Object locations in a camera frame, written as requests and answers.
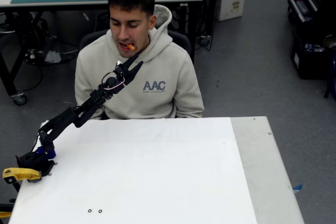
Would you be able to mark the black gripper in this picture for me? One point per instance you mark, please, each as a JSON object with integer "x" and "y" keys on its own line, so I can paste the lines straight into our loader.
{"x": 127, "y": 72}

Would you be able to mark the small orange snack piece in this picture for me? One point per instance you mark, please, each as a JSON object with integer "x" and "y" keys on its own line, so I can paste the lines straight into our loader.
{"x": 131, "y": 47}

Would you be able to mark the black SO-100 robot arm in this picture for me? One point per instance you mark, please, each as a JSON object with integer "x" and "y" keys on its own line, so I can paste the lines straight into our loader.
{"x": 65, "y": 119}

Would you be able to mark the man in beige hoodie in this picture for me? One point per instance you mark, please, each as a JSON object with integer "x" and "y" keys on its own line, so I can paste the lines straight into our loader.
{"x": 147, "y": 98}

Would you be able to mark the black office chair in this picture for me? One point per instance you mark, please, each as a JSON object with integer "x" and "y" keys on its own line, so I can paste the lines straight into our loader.
{"x": 89, "y": 37}

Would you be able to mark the white crumpled paper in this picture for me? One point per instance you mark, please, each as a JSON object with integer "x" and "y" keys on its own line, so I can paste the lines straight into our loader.
{"x": 52, "y": 56}

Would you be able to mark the black round device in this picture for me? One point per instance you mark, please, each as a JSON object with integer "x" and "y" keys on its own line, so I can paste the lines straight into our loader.
{"x": 33, "y": 56}

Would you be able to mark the white paper sheet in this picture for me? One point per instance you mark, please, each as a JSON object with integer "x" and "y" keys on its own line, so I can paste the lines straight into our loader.
{"x": 157, "y": 169}

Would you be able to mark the workbench caster wheel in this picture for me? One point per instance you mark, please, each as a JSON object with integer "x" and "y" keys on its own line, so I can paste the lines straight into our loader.
{"x": 20, "y": 98}

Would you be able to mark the yellow table clamp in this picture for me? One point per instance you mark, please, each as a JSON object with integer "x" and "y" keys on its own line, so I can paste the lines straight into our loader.
{"x": 22, "y": 173}

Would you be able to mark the black storage bin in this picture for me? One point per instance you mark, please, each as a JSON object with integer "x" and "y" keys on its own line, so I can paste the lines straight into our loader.
{"x": 309, "y": 64}

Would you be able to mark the yellow black clamp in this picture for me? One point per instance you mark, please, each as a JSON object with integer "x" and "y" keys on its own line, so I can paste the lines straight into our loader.
{"x": 5, "y": 214}

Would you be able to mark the blue tape piece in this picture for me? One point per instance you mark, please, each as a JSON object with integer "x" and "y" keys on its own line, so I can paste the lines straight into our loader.
{"x": 297, "y": 187}

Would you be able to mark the small white gripper camera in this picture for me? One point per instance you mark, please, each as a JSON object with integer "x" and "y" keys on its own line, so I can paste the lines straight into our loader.
{"x": 119, "y": 63}

